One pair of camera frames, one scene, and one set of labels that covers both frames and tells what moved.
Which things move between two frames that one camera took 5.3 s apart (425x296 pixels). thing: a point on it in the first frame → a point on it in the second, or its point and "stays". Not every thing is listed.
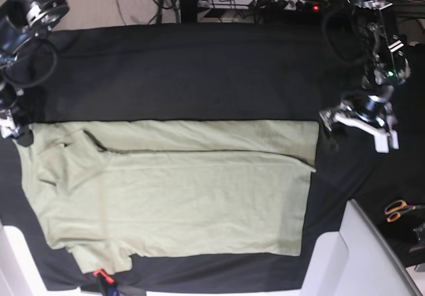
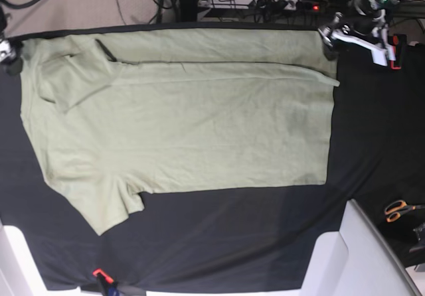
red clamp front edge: (106, 276) stays
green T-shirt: (107, 191) → (115, 114)
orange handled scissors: (394, 209) stays
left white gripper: (7, 126) → (14, 67)
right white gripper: (384, 135) → (380, 53)
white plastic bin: (358, 260) stays
